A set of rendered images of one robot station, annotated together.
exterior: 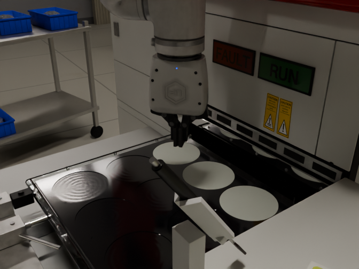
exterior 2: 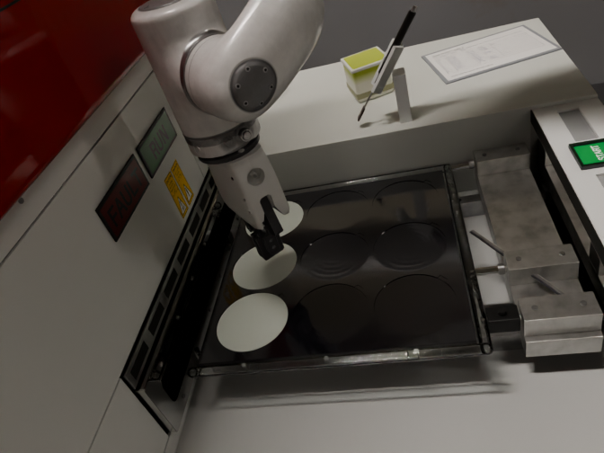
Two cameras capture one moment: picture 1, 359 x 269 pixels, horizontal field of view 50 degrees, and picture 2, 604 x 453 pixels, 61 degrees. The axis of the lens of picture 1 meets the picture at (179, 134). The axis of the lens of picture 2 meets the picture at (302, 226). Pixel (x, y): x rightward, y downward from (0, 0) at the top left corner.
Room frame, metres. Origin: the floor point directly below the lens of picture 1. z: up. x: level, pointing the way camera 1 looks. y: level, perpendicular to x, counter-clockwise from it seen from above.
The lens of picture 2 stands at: (0.93, 0.46, 1.39)
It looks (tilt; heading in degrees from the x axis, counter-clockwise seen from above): 37 degrees down; 233
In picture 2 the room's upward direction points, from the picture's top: 19 degrees counter-clockwise
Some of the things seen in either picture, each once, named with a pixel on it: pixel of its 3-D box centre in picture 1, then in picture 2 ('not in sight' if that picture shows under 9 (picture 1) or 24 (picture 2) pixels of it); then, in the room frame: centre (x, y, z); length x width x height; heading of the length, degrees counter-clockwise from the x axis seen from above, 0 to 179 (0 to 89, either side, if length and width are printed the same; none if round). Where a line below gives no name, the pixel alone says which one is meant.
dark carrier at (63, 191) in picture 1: (162, 195); (334, 256); (0.56, 0.03, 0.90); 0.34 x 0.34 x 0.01; 36
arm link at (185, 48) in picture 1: (178, 44); (223, 131); (0.64, 0.00, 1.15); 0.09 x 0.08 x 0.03; 77
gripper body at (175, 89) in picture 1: (179, 79); (241, 175); (0.64, 0.00, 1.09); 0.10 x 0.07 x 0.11; 77
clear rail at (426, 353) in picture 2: (114, 155); (329, 361); (0.71, 0.14, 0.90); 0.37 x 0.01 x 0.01; 126
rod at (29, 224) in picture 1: (37, 221); (488, 270); (0.49, 0.23, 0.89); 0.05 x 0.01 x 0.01; 126
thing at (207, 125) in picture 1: (241, 158); (201, 281); (0.70, -0.13, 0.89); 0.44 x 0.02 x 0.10; 36
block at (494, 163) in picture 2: not in sight; (501, 158); (0.26, 0.14, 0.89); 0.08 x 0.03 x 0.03; 126
